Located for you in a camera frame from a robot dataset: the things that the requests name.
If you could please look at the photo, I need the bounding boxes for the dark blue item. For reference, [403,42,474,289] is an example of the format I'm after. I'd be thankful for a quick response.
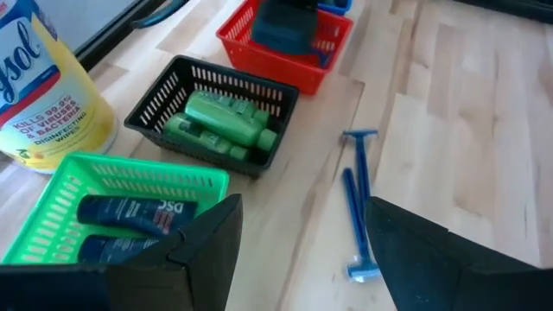
[251,0,321,56]

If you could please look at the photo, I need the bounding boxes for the green travel bottle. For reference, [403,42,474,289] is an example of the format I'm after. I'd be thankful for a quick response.
[162,112,251,162]
[184,97,278,152]
[189,89,272,127]

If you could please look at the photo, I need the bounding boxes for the dark blue tube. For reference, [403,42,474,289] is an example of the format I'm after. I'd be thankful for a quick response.
[77,234,163,264]
[76,194,199,238]

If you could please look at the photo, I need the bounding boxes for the blue plastic basket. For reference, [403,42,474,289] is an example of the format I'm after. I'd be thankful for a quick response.
[317,0,353,16]

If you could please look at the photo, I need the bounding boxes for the red plastic basket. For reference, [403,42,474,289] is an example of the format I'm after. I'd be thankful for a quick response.
[215,0,354,96]

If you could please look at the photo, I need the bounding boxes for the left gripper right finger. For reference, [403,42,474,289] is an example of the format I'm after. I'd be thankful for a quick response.
[365,196,553,311]

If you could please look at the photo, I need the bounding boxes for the green plastic basket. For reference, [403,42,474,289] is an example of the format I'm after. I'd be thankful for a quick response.
[0,151,231,265]

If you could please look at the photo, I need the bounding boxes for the black plastic basket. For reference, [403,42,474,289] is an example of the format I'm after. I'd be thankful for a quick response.
[124,54,300,180]

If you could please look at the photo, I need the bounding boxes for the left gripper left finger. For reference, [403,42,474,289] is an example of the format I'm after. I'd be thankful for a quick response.
[0,193,244,311]

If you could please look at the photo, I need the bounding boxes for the yellow disinfecting wipes canister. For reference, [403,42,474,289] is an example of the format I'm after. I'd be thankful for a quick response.
[0,0,118,175]

